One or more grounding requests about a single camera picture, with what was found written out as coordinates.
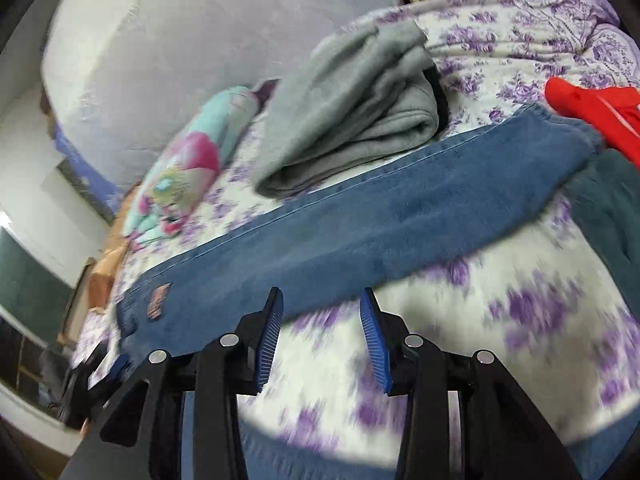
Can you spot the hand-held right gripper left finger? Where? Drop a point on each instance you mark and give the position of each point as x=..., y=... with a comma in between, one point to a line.
x=270, y=340

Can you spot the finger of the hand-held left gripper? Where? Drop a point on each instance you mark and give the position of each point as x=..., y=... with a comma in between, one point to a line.
x=118, y=366

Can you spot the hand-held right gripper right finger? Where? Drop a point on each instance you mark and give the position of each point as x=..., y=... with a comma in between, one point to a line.
x=375, y=342

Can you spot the blue denim pants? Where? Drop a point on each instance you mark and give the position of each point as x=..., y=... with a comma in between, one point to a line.
x=380, y=220

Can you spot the wooden furniture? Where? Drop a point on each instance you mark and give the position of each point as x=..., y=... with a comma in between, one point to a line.
x=95, y=280

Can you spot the green board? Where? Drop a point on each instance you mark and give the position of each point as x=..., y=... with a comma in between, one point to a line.
x=30, y=280

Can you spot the purple floral bed sheet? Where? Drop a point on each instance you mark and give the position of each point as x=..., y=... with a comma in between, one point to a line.
x=500, y=360

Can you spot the teal pink floral blanket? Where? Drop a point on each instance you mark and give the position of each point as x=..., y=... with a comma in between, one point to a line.
x=185, y=165

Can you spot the folded grey sweatshirt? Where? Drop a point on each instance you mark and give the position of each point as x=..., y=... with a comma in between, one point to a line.
x=350, y=110

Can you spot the dark teal garment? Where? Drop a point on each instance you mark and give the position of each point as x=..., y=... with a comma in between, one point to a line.
x=610, y=220

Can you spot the white lace pillow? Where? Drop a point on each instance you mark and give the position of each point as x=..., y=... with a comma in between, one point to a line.
x=175, y=35

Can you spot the red garment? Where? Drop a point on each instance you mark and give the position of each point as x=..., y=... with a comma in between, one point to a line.
x=600, y=110

